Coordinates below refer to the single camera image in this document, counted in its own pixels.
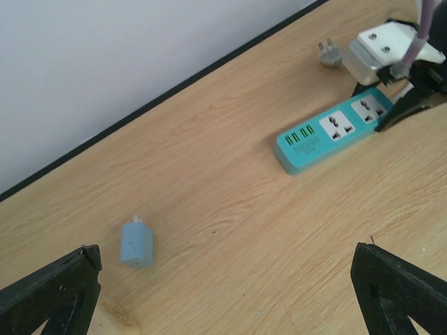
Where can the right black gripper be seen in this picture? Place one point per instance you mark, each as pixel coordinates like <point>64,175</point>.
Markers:
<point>429,88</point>

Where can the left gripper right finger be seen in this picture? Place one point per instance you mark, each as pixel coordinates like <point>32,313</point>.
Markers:
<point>392,293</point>

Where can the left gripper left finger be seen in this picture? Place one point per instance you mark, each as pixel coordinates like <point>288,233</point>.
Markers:
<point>61,297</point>

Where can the light blue charger plug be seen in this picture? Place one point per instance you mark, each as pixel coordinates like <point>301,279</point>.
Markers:
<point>137,244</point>

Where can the teal power strip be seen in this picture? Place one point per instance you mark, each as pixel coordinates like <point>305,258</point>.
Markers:
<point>330,132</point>

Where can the black aluminium frame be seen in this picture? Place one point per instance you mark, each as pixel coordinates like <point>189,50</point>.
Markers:
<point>159,100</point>

